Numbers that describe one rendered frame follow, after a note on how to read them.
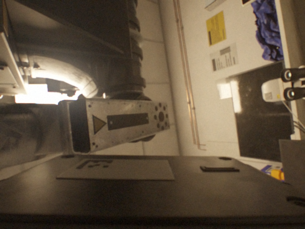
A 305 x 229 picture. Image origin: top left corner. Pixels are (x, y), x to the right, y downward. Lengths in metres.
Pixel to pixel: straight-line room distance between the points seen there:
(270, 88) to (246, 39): 0.95
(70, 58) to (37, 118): 0.13
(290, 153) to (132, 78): 0.89
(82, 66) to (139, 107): 0.14
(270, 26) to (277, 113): 0.59
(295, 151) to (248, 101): 0.58
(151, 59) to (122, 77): 1.92
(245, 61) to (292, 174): 1.07
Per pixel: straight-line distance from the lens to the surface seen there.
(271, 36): 1.40
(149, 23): 2.58
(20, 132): 0.28
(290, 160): 1.09
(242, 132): 1.56
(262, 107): 1.46
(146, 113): 0.34
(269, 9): 1.45
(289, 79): 0.66
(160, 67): 2.37
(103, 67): 0.38
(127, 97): 0.42
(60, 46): 0.34
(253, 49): 1.79
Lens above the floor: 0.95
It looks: 55 degrees up
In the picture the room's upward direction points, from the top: 99 degrees counter-clockwise
